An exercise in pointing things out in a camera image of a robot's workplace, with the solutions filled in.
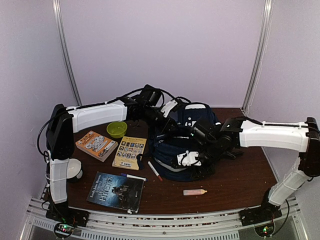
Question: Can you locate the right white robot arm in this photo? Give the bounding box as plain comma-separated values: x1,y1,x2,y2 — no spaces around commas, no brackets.
191,117,320,221

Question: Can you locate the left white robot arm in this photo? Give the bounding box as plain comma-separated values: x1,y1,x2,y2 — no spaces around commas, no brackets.
38,84,179,222

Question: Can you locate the right corner aluminium post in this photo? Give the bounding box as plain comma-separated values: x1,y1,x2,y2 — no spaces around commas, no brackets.
241,0,274,116

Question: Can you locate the corner aluminium post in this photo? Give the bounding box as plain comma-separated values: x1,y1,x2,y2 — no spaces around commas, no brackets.
241,0,274,116
52,0,82,106

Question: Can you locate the orange comic paperback book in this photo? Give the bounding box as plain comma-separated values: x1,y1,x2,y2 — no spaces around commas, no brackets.
75,130,118,162

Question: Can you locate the navy blue backpack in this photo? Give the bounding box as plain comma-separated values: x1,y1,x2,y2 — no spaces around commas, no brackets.
136,101,243,182

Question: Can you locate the purple capped white marker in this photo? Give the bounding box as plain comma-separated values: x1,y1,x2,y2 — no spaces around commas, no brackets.
120,173,148,182

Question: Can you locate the red capped white marker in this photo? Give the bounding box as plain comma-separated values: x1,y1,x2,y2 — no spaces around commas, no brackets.
147,161,163,182

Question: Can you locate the yellow paperback book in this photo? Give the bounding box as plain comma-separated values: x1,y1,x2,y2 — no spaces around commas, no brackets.
112,136,147,171

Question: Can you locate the front aluminium rail frame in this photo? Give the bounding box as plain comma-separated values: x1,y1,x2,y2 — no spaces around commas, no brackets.
18,197,310,240

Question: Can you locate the lime green plastic bowl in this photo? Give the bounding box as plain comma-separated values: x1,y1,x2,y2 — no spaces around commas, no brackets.
106,121,128,139

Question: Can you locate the dark Wuthering Heights book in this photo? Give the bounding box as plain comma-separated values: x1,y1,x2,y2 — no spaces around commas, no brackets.
86,172,145,214

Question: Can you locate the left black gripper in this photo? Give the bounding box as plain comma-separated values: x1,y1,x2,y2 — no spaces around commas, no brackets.
141,105,181,134

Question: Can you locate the left corner aluminium post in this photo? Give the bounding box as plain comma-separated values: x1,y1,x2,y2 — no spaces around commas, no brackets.
52,0,82,106

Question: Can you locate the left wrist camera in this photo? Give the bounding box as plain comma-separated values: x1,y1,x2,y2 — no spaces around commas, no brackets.
160,99,179,118

